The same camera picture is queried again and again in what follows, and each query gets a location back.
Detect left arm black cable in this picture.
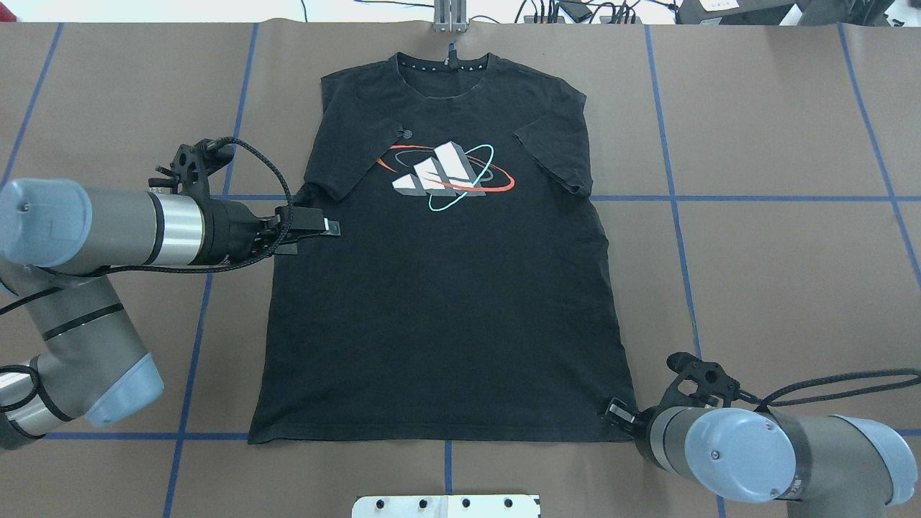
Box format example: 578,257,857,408
108,137,296,276

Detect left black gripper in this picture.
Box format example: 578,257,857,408
228,202,341,265

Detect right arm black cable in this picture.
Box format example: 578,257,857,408
738,368,921,411

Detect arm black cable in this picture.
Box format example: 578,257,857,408
738,368,921,411
108,137,296,276

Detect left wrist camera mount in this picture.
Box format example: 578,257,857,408
148,139,234,201

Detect black printed t-shirt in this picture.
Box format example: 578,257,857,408
248,53,635,445

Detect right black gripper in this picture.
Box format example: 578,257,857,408
602,398,652,440

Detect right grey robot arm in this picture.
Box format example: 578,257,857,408
599,398,919,517

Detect aluminium frame post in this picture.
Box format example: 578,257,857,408
433,0,469,33

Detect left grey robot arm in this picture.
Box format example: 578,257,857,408
2,179,341,450

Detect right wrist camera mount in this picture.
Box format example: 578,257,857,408
659,352,740,409

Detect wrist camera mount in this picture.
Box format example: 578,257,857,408
148,139,234,201
659,352,740,409

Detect white mounting plate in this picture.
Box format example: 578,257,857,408
351,493,543,517

